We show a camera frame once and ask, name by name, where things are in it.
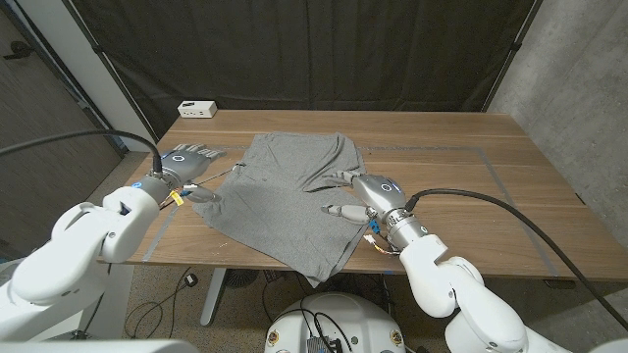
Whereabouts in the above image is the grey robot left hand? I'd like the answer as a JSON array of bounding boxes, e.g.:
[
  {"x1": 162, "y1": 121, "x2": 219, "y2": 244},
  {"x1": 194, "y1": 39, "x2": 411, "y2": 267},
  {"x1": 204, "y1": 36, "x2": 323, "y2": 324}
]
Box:
[{"x1": 134, "y1": 142, "x2": 228, "y2": 205}]

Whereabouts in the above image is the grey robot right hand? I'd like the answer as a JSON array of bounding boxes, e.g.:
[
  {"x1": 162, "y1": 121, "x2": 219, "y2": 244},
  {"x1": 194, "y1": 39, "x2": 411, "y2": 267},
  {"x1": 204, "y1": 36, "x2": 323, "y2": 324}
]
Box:
[{"x1": 321, "y1": 170, "x2": 428, "y2": 251}]

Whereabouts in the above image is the white power strip box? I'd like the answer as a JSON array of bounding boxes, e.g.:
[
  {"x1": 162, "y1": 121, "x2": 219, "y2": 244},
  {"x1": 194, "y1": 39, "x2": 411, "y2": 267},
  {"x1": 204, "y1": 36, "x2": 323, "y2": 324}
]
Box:
[{"x1": 177, "y1": 100, "x2": 219, "y2": 120}]

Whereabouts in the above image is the grey tape rectangle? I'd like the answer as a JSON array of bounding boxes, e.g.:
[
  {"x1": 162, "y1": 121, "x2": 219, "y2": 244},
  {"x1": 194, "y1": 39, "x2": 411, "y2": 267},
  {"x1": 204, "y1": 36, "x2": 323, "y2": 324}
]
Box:
[{"x1": 141, "y1": 144, "x2": 560, "y2": 278}]

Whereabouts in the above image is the black backdrop stand pole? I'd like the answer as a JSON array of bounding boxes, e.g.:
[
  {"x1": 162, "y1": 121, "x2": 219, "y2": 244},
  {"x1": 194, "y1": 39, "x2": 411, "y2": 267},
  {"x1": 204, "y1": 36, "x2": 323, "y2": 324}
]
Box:
[
  {"x1": 482, "y1": 0, "x2": 545, "y2": 113},
  {"x1": 61, "y1": 0, "x2": 161, "y2": 144}
]

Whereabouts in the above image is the white robot torso base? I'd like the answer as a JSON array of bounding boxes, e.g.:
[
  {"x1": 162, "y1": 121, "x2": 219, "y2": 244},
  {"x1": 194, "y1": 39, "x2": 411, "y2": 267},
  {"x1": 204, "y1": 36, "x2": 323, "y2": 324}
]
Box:
[{"x1": 263, "y1": 291, "x2": 407, "y2": 353}]

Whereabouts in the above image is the black round floor fan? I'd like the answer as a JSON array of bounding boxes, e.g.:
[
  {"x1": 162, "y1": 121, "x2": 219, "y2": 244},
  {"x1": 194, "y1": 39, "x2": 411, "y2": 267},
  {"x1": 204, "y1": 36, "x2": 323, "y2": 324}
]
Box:
[{"x1": 224, "y1": 268, "x2": 260, "y2": 289}]

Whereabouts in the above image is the white table leg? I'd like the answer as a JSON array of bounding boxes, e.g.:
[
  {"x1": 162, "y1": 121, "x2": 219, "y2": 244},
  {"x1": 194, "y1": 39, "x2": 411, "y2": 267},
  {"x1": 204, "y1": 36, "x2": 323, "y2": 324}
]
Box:
[{"x1": 199, "y1": 267, "x2": 228, "y2": 328}]

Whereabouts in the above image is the small grey electronics box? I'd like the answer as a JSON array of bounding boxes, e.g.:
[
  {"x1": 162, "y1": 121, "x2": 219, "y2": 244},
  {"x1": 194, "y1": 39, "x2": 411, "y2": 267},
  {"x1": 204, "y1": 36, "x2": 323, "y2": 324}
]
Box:
[{"x1": 306, "y1": 335, "x2": 344, "y2": 353}]

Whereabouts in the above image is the white robot chest rim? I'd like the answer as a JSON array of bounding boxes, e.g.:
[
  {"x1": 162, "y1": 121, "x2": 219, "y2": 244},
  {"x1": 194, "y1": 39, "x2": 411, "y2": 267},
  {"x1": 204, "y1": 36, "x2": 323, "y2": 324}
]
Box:
[{"x1": 0, "y1": 339, "x2": 200, "y2": 353}]

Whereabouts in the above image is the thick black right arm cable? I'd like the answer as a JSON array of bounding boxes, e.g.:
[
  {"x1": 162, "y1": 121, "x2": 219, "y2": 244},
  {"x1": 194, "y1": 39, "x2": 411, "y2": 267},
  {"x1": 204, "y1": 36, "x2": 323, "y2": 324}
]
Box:
[{"x1": 404, "y1": 187, "x2": 628, "y2": 330}]

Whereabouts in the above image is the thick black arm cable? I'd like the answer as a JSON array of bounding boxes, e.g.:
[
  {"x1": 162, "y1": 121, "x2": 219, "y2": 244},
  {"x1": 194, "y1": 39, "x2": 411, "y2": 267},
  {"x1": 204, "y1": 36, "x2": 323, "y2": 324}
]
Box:
[
  {"x1": 404, "y1": 187, "x2": 628, "y2": 330},
  {"x1": 0, "y1": 128, "x2": 164, "y2": 176}
]

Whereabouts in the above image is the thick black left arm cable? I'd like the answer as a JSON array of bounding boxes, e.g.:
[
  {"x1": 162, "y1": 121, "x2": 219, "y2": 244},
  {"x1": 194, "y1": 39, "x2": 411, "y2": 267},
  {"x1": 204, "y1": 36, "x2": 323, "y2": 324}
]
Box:
[{"x1": 0, "y1": 128, "x2": 164, "y2": 176}]

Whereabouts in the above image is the black floor cable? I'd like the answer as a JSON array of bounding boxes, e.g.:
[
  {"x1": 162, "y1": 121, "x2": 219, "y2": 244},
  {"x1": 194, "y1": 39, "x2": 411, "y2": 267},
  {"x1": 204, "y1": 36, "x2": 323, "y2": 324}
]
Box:
[{"x1": 125, "y1": 267, "x2": 197, "y2": 339}]

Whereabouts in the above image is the black torso cable loop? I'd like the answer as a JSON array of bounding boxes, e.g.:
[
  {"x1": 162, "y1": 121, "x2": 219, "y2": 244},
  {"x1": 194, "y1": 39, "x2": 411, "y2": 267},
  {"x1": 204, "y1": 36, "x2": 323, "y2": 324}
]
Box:
[{"x1": 288, "y1": 308, "x2": 354, "y2": 353}]

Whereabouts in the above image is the black door handle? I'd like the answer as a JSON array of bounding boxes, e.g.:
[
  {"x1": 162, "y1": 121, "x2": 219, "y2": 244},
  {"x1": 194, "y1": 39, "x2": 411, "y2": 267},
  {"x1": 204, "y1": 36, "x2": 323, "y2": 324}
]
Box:
[{"x1": 2, "y1": 40, "x2": 34, "y2": 61}]

